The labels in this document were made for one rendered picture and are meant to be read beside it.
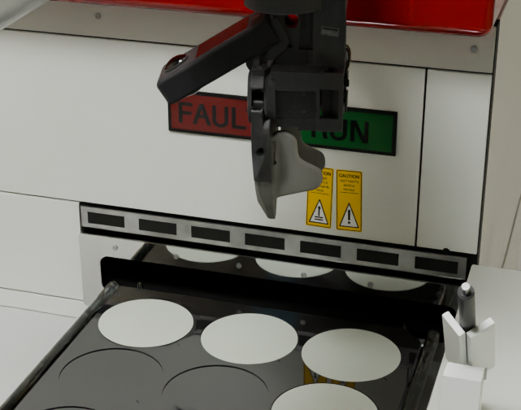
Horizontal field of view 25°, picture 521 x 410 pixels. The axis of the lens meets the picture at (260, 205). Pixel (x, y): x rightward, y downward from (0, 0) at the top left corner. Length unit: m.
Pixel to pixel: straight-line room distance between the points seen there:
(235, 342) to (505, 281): 0.28
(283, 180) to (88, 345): 0.31
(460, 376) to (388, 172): 0.37
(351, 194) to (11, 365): 0.43
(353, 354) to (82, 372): 0.27
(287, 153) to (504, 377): 0.27
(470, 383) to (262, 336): 0.38
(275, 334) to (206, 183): 0.18
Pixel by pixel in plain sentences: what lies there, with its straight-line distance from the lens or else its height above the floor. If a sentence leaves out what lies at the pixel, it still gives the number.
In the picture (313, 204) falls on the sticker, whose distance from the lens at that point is 1.26.
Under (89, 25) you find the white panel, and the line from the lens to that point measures 1.28.
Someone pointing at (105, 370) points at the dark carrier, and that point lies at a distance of 1.19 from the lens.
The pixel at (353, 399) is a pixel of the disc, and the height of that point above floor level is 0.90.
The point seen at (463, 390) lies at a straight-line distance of 0.91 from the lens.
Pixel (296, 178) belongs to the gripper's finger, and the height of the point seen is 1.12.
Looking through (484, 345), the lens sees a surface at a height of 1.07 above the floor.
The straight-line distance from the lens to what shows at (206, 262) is 1.32.
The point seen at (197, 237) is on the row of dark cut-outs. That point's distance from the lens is 1.32.
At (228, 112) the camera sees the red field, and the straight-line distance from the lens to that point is 1.25.
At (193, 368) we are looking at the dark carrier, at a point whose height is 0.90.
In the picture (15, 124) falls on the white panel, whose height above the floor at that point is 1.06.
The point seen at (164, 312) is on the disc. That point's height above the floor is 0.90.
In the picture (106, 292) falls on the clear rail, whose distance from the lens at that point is 1.32.
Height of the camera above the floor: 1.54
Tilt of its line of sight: 25 degrees down
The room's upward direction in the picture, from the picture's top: straight up
